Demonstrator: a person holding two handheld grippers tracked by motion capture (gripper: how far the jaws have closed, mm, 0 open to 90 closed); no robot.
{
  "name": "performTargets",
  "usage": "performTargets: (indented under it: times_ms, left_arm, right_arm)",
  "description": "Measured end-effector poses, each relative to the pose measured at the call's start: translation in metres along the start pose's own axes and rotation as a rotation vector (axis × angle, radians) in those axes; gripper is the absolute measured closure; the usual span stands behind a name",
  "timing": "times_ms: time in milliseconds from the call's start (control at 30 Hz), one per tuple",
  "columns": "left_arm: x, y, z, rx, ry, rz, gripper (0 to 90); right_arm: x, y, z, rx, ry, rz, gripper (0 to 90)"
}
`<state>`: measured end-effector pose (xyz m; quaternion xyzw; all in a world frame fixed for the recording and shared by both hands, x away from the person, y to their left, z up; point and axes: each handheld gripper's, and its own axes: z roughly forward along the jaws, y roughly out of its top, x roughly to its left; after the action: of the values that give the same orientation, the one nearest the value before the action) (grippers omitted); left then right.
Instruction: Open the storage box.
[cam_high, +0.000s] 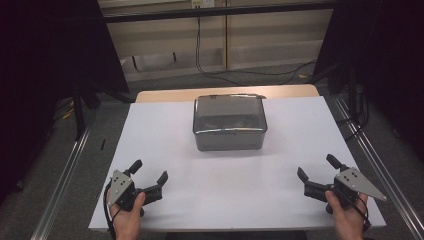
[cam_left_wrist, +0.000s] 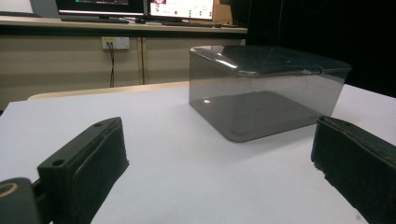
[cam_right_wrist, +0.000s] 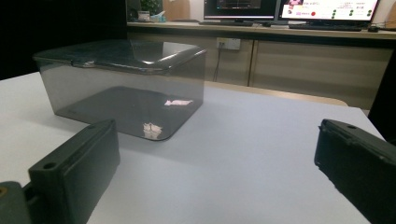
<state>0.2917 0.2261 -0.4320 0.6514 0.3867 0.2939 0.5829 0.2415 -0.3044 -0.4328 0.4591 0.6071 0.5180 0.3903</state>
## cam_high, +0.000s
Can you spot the person's left hand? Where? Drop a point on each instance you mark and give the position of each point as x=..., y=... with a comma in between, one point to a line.
x=126, y=223

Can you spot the white wall outlet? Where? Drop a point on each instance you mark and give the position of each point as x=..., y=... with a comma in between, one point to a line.
x=203, y=3

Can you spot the person's right hand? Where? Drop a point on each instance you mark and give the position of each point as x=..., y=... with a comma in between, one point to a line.
x=348, y=223

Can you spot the black horizontal bar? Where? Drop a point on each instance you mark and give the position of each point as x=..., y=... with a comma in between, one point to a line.
x=216, y=11

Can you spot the aluminium floor rail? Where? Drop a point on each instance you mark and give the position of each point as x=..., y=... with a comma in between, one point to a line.
x=383, y=173
x=63, y=186

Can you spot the black metal stand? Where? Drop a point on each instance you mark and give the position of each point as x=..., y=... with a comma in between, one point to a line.
x=78, y=113

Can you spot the clear grey plastic box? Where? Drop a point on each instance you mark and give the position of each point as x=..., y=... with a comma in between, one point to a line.
x=230, y=141

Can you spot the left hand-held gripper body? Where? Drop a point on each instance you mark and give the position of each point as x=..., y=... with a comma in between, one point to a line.
x=125, y=193

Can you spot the wooden table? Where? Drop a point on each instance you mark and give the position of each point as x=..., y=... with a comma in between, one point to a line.
x=166, y=95

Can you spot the clear grey box lid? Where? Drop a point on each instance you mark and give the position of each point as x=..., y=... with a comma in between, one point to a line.
x=230, y=106

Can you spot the small black floor object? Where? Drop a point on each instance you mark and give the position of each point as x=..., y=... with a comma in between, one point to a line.
x=103, y=144

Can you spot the white table sheet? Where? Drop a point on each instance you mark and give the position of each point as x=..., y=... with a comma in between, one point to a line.
x=216, y=186

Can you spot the black curtain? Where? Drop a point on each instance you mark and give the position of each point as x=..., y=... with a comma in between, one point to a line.
x=40, y=66
x=393, y=66

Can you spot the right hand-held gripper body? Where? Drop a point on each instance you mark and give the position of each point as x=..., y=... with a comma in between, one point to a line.
x=350, y=183

